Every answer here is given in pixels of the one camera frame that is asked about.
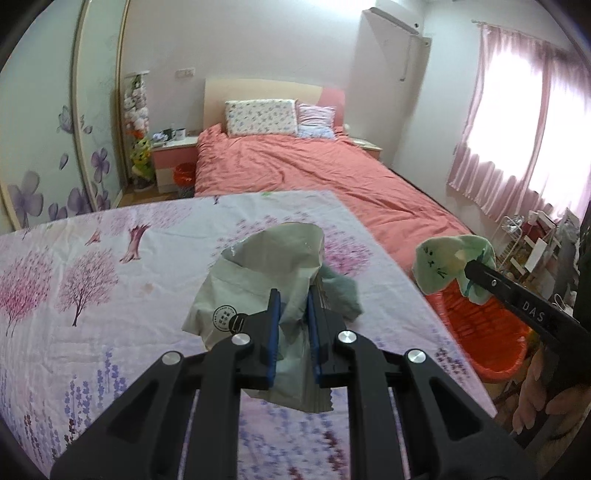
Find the small red waste bin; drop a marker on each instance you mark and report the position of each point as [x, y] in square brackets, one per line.
[183, 175]

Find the bed with pink duvet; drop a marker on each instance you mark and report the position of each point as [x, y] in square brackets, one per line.
[323, 175]

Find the floral printed tablecloth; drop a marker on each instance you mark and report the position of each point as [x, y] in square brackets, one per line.
[115, 277]

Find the pink curtain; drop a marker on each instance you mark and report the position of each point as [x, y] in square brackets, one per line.
[503, 138]

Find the white mug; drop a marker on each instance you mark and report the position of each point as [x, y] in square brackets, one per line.
[180, 134]

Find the hanging plush toys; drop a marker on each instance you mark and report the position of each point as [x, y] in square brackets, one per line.
[136, 106]

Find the white storage rack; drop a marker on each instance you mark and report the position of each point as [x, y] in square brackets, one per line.
[538, 251]

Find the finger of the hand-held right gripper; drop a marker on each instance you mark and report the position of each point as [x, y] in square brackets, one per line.
[489, 277]

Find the person's right hand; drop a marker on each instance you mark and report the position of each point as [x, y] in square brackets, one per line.
[531, 406]

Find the white wardrobe with purple flowers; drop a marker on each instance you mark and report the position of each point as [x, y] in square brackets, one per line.
[41, 115]

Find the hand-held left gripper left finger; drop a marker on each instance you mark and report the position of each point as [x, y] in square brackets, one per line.
[274, 332]

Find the white wall socket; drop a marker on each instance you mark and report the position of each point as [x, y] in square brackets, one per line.
[185, 72]

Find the red plastic basket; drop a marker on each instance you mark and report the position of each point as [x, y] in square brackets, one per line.
[485, 332]

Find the yellow-green plush toy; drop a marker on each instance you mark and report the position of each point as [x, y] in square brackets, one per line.
[141, 157]

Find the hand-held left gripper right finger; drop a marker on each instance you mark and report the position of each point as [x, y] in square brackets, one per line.
[314, 337]

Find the dark green cloth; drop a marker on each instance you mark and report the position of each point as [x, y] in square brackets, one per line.
[344, 295]

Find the pink striped pillow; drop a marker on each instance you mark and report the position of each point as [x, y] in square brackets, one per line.
[316, 122]

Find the beige and pink headboard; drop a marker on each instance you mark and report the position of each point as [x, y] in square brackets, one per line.
[258, 90]

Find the grey-green plastic mailing bag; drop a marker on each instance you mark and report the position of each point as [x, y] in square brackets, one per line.
[258, 267]

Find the light green sock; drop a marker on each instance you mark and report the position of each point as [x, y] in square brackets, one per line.
[438, 263]

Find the light wooden nightstand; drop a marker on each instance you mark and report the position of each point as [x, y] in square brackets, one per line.
[369, 146]

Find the white floral pillow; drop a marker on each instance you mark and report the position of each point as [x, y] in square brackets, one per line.
[261, 117]

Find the pink and white nightstand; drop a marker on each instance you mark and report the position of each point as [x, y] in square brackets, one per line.
[164, 161]

